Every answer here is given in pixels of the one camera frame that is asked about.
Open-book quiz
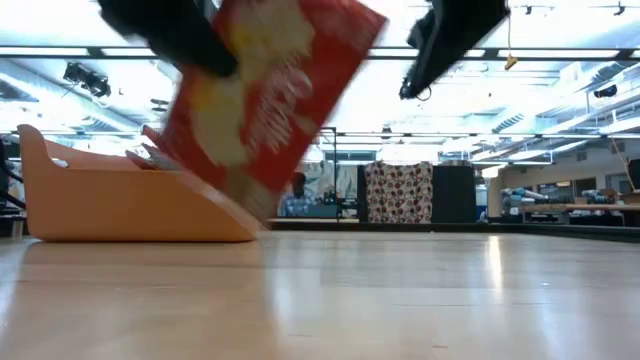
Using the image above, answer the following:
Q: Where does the black crossbar with lights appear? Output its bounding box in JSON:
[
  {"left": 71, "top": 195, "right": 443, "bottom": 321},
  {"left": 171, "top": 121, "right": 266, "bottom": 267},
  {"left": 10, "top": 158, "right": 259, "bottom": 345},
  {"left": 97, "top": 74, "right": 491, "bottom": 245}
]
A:
[{"left": 0, "top": 46, "right": 640, "bottom": 62}]

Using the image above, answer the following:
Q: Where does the black cabinet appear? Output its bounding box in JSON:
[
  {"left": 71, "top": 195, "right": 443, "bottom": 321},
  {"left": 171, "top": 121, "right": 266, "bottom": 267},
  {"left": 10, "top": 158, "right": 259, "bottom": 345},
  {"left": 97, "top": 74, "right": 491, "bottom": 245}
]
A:
[{"left": 431, "top": 164, "right": 477, "bottom": 224}]

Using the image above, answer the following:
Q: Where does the patterned brown white cloth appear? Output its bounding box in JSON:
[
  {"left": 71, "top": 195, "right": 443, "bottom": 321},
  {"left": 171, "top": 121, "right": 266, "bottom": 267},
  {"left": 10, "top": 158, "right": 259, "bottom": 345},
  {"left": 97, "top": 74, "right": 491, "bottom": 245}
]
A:
[{"left": 363, "top": 160, "right": 434, "bottom": 224}]

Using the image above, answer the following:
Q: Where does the orange plastic basket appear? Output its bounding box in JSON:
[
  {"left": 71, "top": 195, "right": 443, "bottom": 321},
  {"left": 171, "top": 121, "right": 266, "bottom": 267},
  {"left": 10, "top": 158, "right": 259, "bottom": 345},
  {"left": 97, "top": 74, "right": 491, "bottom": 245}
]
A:
[{"left": 17, "top": 123, "right": 264, "bottom": 244}]

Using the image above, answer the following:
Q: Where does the person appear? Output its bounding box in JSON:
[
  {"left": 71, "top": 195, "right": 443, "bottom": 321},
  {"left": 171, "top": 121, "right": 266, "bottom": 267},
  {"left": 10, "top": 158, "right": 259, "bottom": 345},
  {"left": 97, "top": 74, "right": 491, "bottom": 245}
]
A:
[{"left": 279, "top": 172, "right": 314, "bottom": 217}]

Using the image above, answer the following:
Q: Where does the yellow hanging cord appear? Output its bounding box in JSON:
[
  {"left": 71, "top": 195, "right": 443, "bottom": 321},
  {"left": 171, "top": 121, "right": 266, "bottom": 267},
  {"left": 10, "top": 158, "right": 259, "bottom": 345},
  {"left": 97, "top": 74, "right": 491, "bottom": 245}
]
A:
[{"left": 503, "top": 14, "right": 520, "bottom": 71}]

